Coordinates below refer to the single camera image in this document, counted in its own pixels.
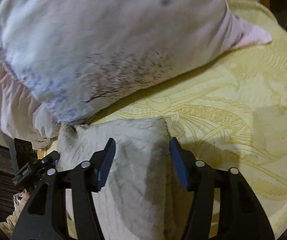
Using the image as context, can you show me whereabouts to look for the beige fuzzy sleeve forearm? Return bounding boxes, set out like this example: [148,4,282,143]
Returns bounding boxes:
[0,200,27,238]

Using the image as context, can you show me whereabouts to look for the left hand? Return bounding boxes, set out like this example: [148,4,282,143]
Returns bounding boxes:
[13,189,30,210]

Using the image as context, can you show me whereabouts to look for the white floral pillow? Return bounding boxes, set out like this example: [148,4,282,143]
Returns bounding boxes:
[0,61,60,150]

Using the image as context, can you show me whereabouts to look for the yellow orange patterned bedsheet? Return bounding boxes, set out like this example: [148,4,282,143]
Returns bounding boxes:
[91,0,287,239]

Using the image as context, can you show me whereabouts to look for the white blue floral duvet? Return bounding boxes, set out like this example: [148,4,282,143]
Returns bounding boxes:
[0,0,272,123]

